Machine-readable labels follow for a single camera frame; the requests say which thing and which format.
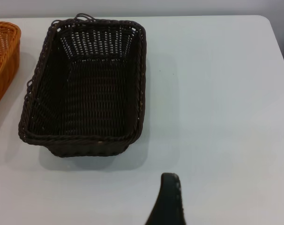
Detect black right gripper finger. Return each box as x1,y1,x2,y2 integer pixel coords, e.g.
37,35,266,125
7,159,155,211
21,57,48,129
145,172,183,225

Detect dark brown woven basket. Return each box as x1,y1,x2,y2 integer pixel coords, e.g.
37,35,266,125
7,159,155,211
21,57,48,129
18,13,148,157

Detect orange woven basket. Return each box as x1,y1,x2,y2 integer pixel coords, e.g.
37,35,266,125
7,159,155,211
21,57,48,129
0,20,22,113

